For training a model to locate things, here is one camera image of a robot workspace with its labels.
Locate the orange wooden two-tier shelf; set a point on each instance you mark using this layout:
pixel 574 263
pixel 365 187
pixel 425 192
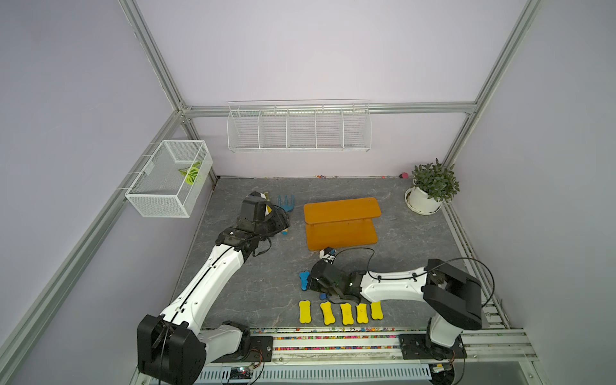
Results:
pixel 339 224

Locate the white vented cable duct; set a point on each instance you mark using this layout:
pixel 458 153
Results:
pixel 286 374

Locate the white mesh wall basket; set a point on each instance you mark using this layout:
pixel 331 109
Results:
pixel 159 190

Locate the potted green plant white pot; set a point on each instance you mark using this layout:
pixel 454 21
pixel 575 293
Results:
pixel 433 184

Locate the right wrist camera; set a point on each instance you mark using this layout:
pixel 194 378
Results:
pixel 328 255

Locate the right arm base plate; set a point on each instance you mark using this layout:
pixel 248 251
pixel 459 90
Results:
pixel 417 347

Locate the yellow eraser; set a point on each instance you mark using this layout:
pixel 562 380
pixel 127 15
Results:
pixel 305 312
pixel 362 314
pixel 347 314
pixel 327 313
pixel 376 311

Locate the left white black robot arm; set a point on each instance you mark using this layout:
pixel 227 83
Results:
pixel 171 347

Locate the blue garden hand rake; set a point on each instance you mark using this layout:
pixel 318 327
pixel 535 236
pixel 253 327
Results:
pixel 287 203

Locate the white wire wall shelf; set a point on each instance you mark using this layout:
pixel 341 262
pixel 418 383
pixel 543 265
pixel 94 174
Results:
pixel 299 126

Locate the green item in basket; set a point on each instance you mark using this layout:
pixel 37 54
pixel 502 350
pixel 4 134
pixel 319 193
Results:
pixel 190 174

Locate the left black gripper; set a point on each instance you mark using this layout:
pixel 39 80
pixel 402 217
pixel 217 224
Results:
pixel 279 219

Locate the aluminium rail frame front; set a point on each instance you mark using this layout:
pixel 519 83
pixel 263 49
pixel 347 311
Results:
pixel 362 346

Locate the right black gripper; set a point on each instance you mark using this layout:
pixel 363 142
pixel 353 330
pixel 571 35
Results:
pixel 311 285

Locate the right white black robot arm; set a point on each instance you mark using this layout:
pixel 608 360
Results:
pixel 454 295

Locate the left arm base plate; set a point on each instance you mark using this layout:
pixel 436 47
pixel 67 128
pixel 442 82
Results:
pixel 252 350

